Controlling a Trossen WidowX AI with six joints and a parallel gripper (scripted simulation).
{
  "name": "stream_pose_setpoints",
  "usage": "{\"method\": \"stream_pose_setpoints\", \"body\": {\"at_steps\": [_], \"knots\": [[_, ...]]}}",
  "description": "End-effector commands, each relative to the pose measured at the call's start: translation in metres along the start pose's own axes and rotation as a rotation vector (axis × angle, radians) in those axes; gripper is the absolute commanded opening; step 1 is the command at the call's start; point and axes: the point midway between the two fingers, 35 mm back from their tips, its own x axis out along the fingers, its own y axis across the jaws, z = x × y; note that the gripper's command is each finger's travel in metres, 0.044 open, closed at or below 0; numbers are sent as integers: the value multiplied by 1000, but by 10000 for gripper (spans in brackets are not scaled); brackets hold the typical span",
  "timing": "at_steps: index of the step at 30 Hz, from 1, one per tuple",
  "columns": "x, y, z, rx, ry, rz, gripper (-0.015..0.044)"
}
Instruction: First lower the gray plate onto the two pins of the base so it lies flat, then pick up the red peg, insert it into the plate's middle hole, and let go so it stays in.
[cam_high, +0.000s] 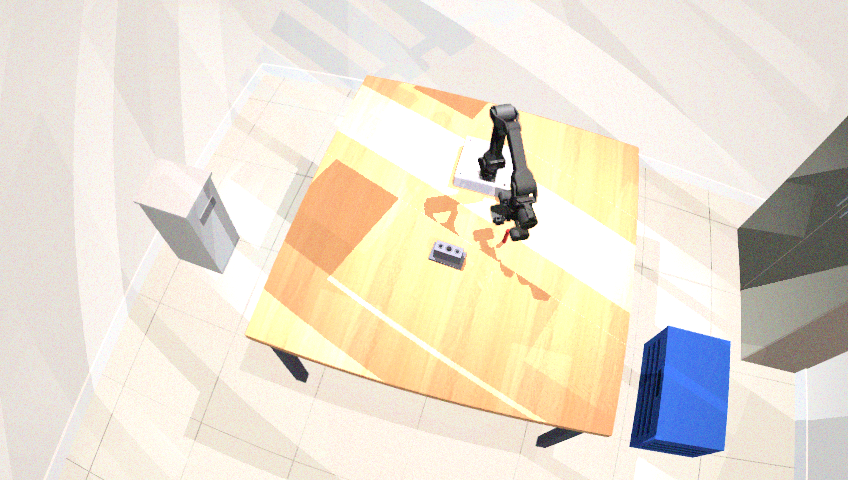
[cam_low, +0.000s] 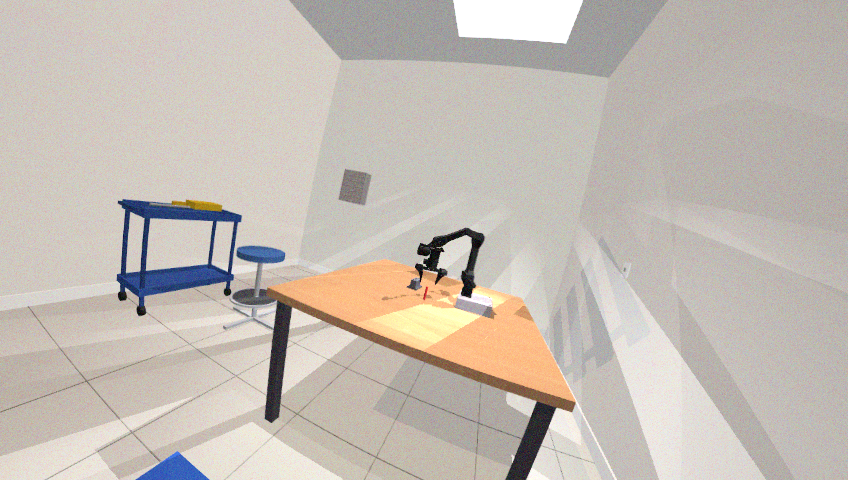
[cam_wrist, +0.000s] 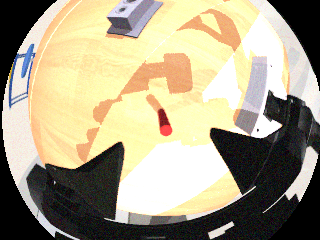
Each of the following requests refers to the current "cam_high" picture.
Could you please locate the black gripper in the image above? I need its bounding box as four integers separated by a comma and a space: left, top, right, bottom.
498, 190, 530, 241

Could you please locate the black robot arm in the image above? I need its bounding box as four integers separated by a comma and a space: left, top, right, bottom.
478, 103, 538, 230

